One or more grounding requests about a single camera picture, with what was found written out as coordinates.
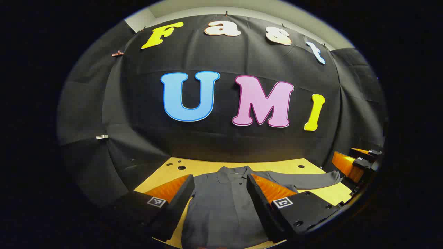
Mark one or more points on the black backdrop cloth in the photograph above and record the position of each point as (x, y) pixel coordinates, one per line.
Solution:
(207, 138)

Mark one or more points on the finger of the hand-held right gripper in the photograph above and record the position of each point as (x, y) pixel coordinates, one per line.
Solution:
(346, 166)
(361, 152)

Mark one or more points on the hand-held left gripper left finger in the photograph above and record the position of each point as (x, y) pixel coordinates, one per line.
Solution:
(176, 211)

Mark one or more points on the grey collared shirt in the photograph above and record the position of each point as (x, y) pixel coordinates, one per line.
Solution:
(221, 207)

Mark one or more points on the silver metal clip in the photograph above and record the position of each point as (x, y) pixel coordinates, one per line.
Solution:
(102, 137)

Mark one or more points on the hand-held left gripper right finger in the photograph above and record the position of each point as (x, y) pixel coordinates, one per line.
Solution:
(263, 214)

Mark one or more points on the red metal clip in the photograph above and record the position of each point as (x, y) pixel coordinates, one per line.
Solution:
(117, 53)

